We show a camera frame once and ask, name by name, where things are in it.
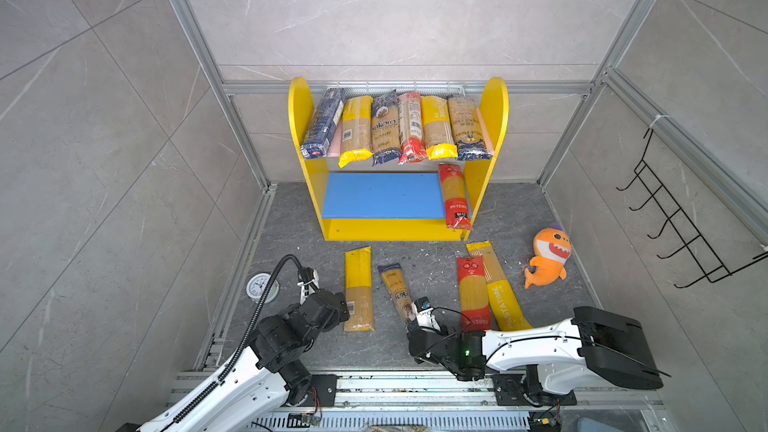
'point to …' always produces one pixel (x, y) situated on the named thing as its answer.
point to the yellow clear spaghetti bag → (507, 308)
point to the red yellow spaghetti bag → (474, 296)
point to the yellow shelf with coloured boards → (395, 201)
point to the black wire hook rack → (709, 263)
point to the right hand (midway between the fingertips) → (410, 335)
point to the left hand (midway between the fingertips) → (331, 295)
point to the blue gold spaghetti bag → (392, 275)
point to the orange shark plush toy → (551, 248)
